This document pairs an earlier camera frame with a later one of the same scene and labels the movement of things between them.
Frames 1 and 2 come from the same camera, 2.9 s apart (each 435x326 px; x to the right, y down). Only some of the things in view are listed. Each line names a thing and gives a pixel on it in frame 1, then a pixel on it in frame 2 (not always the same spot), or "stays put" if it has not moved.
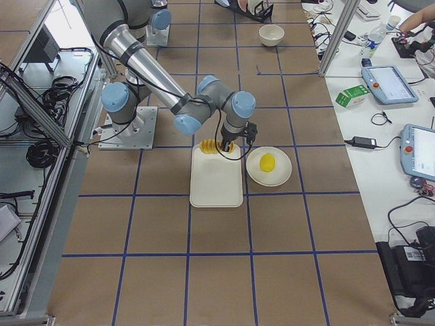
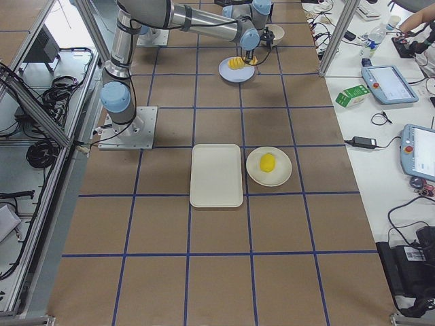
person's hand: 423,15 stays put
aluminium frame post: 348,13 stays put
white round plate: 281,172 stays put
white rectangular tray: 215,182 stays put
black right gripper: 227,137 -> 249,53
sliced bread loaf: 211,147 -> 237,62
